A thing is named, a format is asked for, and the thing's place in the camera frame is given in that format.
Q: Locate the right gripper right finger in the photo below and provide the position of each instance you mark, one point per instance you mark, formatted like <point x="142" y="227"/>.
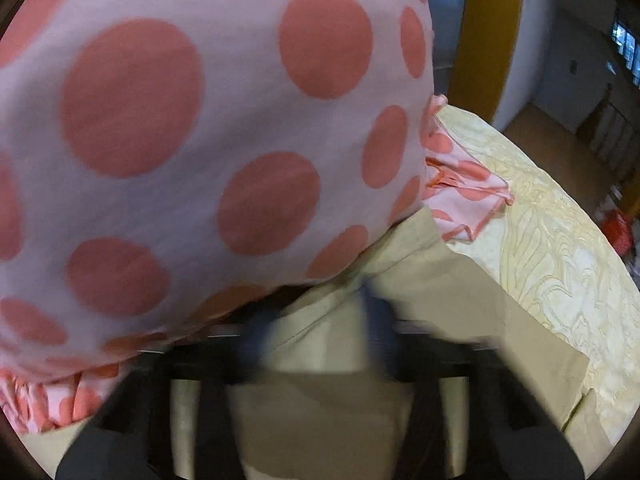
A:
<point x="510" y="435"/>

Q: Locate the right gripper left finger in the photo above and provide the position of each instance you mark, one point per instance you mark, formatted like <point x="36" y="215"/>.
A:
<point x="130" y="436"/>

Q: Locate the red bag on floor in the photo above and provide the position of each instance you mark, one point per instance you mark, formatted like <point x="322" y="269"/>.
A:
<point x="617" y="230"/>

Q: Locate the beige khaki pants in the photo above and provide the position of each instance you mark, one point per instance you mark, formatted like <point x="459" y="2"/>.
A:
<point x="323" y="410"/>

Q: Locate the yellow wooden door frame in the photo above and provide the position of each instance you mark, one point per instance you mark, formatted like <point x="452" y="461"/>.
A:
<point x="488" y="34"/>

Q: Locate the pink polka dot garment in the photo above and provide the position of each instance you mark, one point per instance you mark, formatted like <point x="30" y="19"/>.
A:
<point x="164" y="162"/>

